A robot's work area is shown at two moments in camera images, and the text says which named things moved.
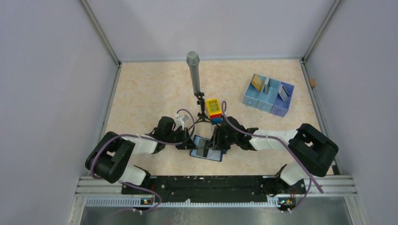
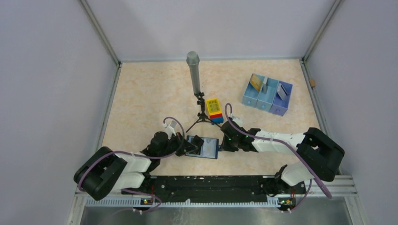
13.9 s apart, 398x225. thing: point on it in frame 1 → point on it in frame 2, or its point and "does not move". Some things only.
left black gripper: (187, 143) → (184, 145)
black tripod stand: (202, 117) does not move
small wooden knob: (312, 82) does not move
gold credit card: (257, 82) does not move
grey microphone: (193, 60) does not move
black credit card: (206, 148) → (198, 142)
